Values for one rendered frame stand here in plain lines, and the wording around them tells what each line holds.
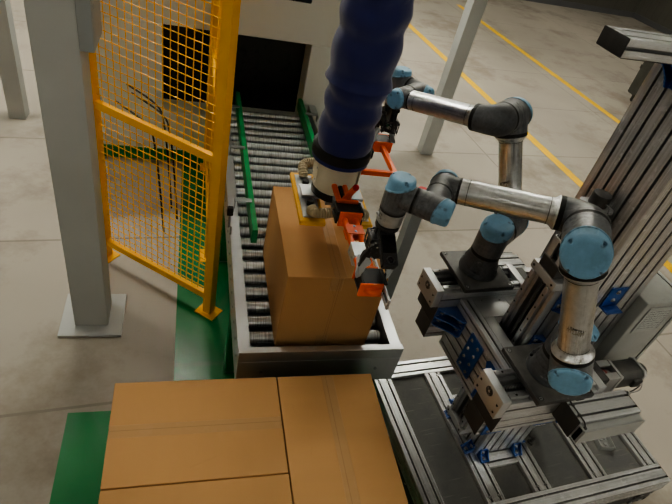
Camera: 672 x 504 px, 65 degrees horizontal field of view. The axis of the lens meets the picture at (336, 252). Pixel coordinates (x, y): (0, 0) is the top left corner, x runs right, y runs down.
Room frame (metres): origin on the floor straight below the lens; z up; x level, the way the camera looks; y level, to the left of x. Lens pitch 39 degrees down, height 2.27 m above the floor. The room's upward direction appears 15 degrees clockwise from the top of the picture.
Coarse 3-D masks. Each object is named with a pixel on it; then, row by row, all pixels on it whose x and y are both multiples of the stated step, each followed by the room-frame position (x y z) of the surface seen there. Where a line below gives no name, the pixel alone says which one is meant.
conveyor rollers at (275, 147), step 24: (264, 120) 3.40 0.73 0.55; (288, 120) 3.54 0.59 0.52; (264, 144) 3.06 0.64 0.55; (288, 144) 3.18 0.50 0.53; (240, 168) 2.73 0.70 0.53; (264, 168) 2.78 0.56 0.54; (288, 168) 2.85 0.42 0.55; (312, 168) 2.98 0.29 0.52; (240, 192) 2.47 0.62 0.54; (264, 192) 2.53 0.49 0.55; (240, 216) 2.25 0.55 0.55; (264, 216) 2.35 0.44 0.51; (264, 240) 2.10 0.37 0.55; (264, 288) 1.76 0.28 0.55; (264, 336) 1.48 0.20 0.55
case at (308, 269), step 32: (288, 192) 1.98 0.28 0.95; (288, 224) 1.75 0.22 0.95; (288, 256) 1.55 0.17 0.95; (320, 256) 1.60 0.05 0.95; (288, 288) 1.45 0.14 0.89; (320, 288) 1.49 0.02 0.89; (352, 288) 1.53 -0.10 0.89; (288, 320) 1.45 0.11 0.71; (320, 320) 1.50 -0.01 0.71; (352, 320) 1.55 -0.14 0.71
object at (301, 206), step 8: (296, 176) 1.87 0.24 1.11; (312, 176) 1.91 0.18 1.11; (296, 184) 1.81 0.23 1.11; (296, 192) 1.76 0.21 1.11; (296, 200) 1.71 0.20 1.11; (304, 200) 1.72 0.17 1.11; (312, 200) 1.69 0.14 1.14; (296, 208) 1.67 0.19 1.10; (304, 208) 1.66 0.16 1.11; (304, 216) 1.61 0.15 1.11; (304, 224) 1.59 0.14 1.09; (312, 224) 1.60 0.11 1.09; (320, 224) 1.61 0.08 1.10
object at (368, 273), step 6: (354, 270) 1.25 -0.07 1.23; (366, 270) 1.24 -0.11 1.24; (372, 270) 1.25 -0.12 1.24; (378, 270) 1.26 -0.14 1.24; (354, 276) 1.25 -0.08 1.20; (360, 276) 1.21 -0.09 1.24; (366, 276) 1.22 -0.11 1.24; (372, 276) 1.22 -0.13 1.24; (378, 276) 1.23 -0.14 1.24; (360, 282) 1.21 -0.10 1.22; (366, 282) 1.19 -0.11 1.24; (372, 282) 1.20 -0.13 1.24; (378, 282) 1.20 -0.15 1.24; (360, 288) 1.17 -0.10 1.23; (366, 288) 1.18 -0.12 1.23; (372, 288) 1.19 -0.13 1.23; (378, 288) 1.19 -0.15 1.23; (360, 294) 1.18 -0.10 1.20
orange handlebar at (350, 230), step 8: (384, 152) 2.06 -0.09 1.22; (392, 168) 1.94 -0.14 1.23; (384, 176) 1.89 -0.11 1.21; (336, 184) 1.71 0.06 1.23; (336, 192) 1.65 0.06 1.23; (344, 192) 1.67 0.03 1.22; (344, 224) 1.47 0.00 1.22; (352, 224) 1.47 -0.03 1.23; (344, 232) 1.45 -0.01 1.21; (352, 232) 1.43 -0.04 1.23; (360, 232) 1.44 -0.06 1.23; (352, 240) 1.39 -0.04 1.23; (360, 240) 1.41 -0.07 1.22; (368, 288) 1.18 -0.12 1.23
